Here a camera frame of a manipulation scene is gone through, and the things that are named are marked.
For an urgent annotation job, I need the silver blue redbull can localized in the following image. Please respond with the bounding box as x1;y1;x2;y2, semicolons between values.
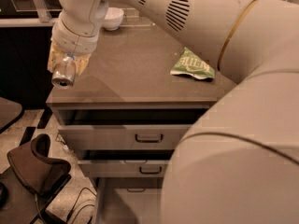
51;56;76;89

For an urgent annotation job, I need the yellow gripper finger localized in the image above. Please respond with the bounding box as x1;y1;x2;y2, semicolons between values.
48;42;66;73
75;54;92;76

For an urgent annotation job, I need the grey top drawer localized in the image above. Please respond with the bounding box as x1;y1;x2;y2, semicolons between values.
59;108;206;150

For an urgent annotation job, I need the dark round table edge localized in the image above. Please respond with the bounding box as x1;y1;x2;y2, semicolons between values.
0;97;23;133

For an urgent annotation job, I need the grey drawer cabinet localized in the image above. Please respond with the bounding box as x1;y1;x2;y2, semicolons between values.
45;15;237;224

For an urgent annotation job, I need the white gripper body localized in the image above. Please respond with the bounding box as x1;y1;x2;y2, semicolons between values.
51;11;101;56

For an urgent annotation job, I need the dark brown chair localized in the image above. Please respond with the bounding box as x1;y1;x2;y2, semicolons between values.
0;134;71;224

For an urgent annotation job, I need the black floor cable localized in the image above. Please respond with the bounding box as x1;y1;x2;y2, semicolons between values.
65;187;97;224

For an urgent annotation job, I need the grey middle drawer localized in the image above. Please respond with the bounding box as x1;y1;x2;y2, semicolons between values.
78;150;173;177

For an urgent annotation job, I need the white ceramic bowl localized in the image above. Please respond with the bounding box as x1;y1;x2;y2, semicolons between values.
103;7;124;31

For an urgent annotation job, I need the green kettle chips bag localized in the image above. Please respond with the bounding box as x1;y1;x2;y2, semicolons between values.
170;48;215;80

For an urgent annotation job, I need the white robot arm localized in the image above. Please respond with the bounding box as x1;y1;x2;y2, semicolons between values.
50;0;299;224

